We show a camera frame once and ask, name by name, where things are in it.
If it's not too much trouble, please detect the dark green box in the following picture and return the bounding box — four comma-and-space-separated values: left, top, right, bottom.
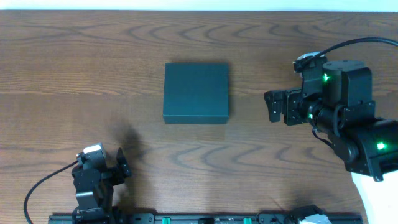
163, 63, 229, 124

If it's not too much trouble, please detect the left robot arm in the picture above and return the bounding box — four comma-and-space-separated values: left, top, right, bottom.
72, 144, 131, 224

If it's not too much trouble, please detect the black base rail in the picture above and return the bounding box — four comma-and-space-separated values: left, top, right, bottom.
48, 212, 364, 224

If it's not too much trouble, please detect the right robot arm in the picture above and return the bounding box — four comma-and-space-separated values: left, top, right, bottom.
264, 55, 397, 223

